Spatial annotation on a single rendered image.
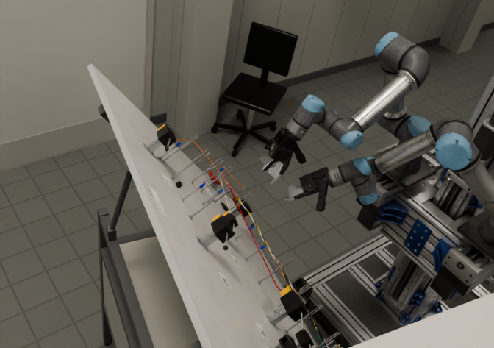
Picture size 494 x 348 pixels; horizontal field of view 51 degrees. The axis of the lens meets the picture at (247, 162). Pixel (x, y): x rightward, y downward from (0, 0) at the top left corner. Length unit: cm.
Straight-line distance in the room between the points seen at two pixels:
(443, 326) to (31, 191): 313
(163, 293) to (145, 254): 21
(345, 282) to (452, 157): 146
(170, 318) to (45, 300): 120
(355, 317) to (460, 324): 202
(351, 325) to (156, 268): 121
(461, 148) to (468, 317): 93
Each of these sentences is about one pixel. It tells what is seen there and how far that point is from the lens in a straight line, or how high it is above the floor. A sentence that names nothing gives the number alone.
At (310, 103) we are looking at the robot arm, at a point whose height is 159.
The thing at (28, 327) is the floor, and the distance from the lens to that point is 309.
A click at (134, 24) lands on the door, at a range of 369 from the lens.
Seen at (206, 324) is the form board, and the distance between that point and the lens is 109.
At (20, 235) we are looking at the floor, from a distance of 350.
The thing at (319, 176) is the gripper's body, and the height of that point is 128.
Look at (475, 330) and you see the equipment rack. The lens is 102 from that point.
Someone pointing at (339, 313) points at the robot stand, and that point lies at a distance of 301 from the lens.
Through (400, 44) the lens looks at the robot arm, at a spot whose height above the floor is 176.
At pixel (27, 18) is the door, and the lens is 339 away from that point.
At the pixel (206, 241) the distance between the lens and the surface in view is 143.
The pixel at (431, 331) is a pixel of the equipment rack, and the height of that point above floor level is 185.
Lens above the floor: 258
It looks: 40 degrees down
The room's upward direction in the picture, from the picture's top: 11 degrees clockwise
